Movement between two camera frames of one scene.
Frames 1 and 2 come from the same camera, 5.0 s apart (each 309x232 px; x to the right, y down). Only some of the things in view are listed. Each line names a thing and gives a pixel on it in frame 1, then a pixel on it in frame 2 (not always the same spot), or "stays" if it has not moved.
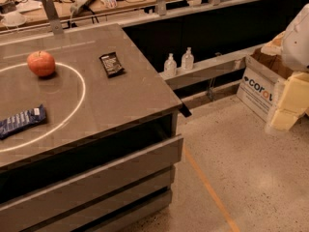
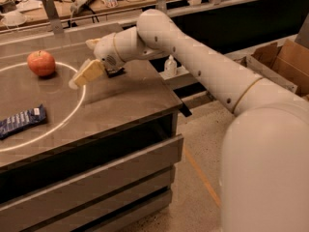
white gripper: (297, 43) → (105, 51)
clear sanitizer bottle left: (170, 66) stays
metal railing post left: (51, 12) stays
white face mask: (13, 18) stays
